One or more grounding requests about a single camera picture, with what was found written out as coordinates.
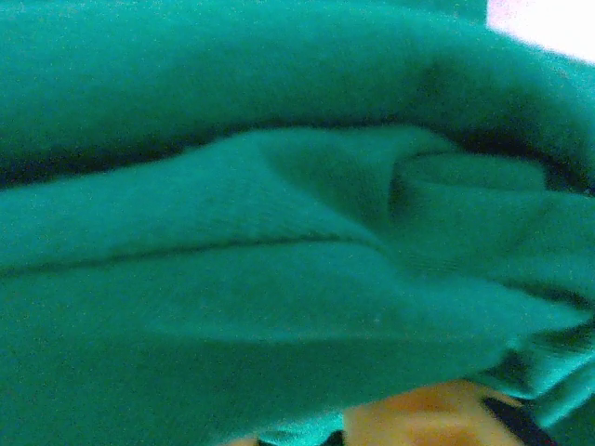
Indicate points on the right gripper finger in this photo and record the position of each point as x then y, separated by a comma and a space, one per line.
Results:
418, 418

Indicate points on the green t-shirt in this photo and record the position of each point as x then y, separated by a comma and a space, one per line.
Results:
232, 186

